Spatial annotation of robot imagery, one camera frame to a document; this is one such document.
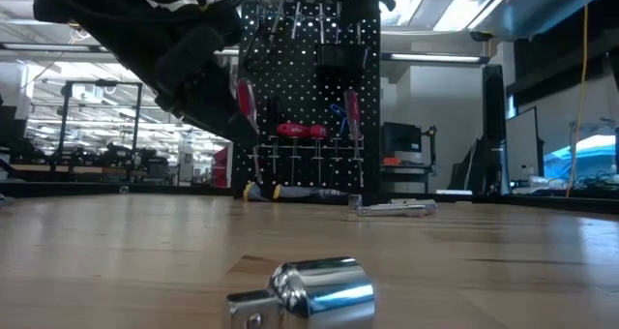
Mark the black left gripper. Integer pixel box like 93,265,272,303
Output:
72,0,260,149

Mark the red clear handle screwdriver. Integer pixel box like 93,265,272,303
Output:
235,78,265,185
343,89,365,189

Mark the large blue black screwdriver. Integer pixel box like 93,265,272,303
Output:
332,0,345,45

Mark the grey handle screwdriver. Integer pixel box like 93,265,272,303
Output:
291,0,307,41
314,0,328,45

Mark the black ribbed handle screwdriver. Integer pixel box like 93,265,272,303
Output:
267,95,282,175

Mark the red T-handle tool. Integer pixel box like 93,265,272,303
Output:
275,122,330,185

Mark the silver ratchet wrench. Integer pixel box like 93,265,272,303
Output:
356,202,429,219

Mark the small chrome socket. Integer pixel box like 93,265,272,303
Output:
222,255,377,329

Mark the black plastic bin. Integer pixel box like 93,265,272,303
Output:
316,45,368,81

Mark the red cabinet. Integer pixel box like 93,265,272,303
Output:
212,147,234,189

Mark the black metal pegboard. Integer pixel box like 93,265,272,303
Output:
231,0,383,205

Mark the long ceiling light strip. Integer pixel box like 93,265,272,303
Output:
389,52,484,63
0,42,111,53

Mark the grey black work glove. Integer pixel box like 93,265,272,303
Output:
242,181,275,203
272,183,352,200

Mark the black computer monitor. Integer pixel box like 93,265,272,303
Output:
380,121,423,155

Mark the tall black column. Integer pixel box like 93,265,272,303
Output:
482,65,508,195

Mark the large ring wire rack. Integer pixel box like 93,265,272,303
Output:
255,9,368,30

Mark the small ring wire rack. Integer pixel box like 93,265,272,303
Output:
253,135,367,175

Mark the black metal gantry frame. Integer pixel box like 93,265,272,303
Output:
60,79,144,175

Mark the yellow cable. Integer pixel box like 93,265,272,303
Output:
564,0,590,198

